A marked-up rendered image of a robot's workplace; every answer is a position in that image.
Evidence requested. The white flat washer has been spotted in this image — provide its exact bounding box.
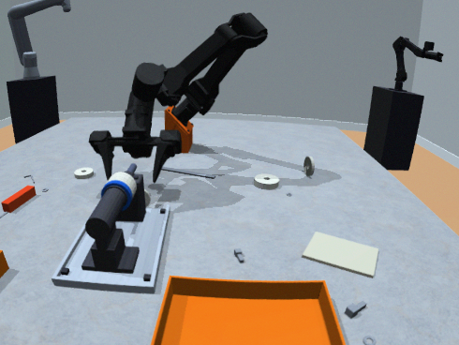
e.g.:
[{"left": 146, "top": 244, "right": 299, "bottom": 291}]
[{"left": 74, "top": 167, "right": 94, "bottom": 179}]

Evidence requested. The blue ring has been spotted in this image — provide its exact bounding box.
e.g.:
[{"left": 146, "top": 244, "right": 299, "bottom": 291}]
[{"left": 101, "top": 180, "right": 133, "bottom": 212}]

